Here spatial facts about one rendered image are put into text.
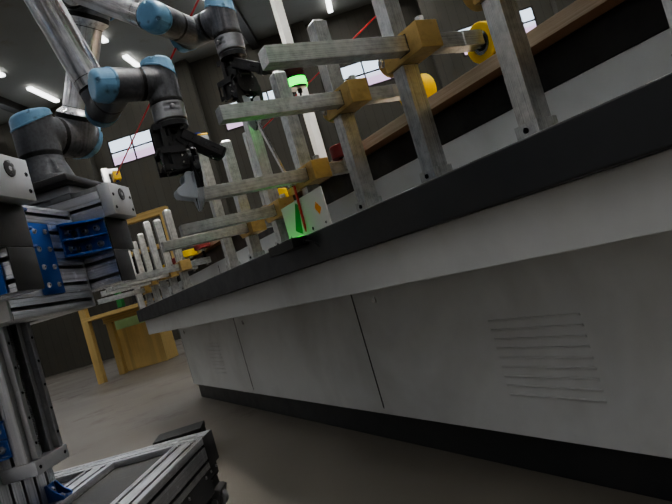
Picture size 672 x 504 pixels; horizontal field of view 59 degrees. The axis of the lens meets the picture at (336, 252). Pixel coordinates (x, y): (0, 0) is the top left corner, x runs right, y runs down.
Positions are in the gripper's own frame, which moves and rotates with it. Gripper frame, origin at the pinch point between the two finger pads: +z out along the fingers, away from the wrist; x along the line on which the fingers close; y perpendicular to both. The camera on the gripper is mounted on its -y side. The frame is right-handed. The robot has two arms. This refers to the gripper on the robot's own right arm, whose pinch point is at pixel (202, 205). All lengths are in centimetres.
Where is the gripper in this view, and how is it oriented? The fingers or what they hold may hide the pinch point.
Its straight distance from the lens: 140.3
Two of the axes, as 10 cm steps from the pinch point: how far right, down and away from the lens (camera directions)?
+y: -8.5, 2.1, -4.8
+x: 4.5, -1.6, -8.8
